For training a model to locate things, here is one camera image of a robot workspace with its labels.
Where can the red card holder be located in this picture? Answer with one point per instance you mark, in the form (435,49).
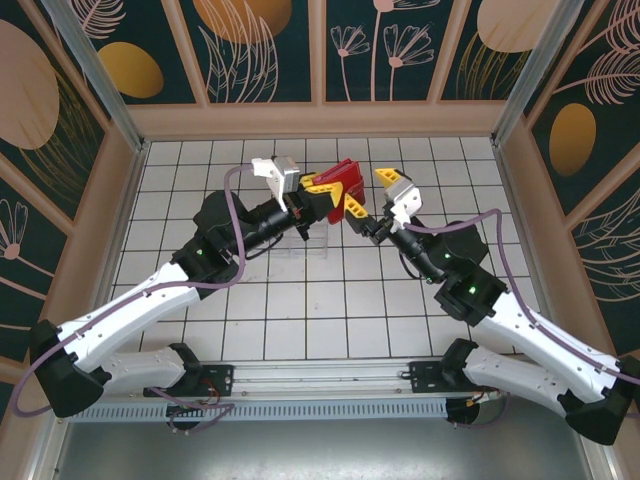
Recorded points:
(345,175)

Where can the clear acrylic card stand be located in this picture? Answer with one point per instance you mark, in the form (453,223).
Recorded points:
(300,248)

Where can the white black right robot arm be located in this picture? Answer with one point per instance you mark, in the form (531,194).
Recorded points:
(540,330)

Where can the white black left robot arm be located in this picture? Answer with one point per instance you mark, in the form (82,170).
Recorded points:
(130,310)

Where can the grey metal panel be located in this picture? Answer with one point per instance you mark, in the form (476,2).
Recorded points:
(320,455)

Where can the aluminium side rail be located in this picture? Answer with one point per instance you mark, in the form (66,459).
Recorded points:
(131,190)
(510,190)

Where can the aluminium frame post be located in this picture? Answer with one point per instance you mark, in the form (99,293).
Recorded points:
(112,97)
(528,75)

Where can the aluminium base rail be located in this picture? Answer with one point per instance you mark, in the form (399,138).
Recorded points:
(320,380)

